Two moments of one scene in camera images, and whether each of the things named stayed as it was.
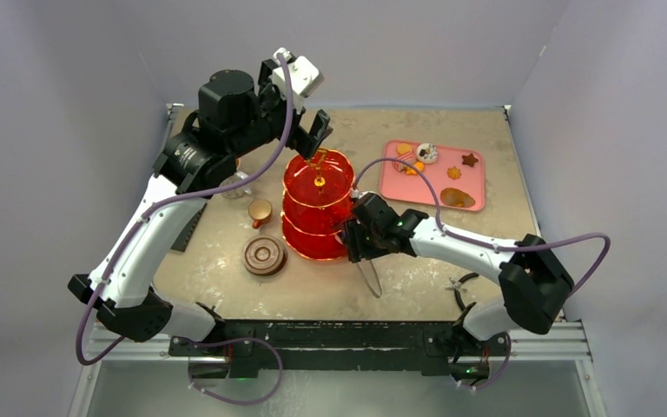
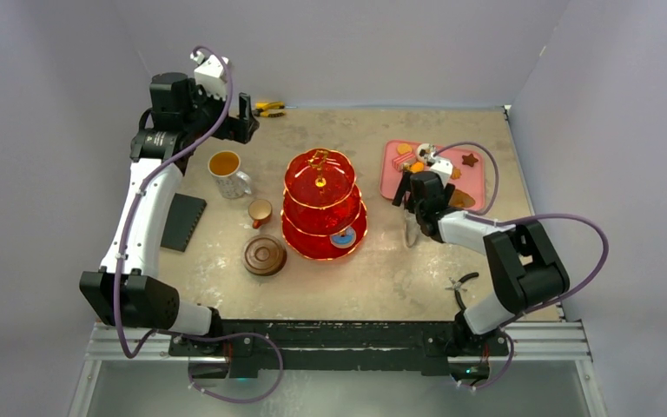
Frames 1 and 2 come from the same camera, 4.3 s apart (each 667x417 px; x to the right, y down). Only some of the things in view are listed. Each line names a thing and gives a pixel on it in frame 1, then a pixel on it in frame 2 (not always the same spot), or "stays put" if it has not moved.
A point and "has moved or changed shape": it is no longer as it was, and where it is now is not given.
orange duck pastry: x=418 y=165 stays put
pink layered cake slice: x=400 y=166 stays put
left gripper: x=305 y=142 to x=238 y=129
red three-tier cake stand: x=317 y=203 stays put
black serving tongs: x=371 y=276 has moved or changed shape
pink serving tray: x=457 y=173 stays put
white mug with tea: x=239 y=191 stays put
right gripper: x=359 y=231 to x=405 y=192
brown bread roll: x=457 y=197 stays put
